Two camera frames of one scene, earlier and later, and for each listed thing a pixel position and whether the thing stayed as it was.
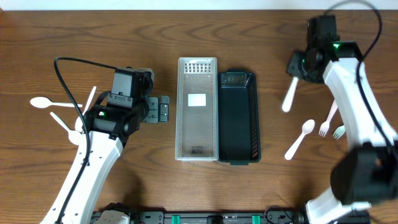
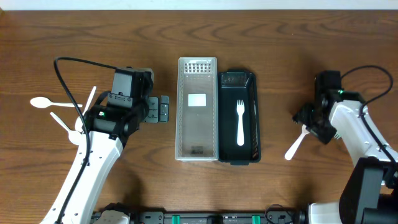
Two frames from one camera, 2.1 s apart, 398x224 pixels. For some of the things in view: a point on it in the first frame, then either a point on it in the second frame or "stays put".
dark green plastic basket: [239, 142] stays put
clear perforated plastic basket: [196, 126] stays put
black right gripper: [292, 68] to [301, 116]
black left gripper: [153, 116] stays put
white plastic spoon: [307, 127] stays put
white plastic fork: [290, 96] to [240, 110]
